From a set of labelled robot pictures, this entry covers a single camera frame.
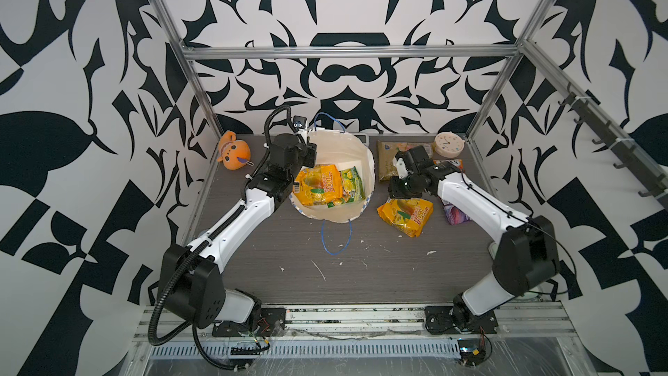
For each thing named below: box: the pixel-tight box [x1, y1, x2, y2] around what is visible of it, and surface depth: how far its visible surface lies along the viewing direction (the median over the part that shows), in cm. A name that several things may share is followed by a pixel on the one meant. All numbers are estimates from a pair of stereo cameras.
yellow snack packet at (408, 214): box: [376, 197, 434, 238], surface depth 92 cm
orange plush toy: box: [217, 130, 254, 171], surface depth 105 cm
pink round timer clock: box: [434, 131, 465, 159], surface depth 117 cm
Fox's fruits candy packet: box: [446, 158, 464, 170], surface depth 110 cm
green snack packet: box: [340, 166, 366, 204], surface depth 101 cm
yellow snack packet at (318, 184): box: [293, 164, 344, 207], surface depth 98 cm
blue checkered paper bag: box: [289, 183, 370, 256], surface depth 92 cm
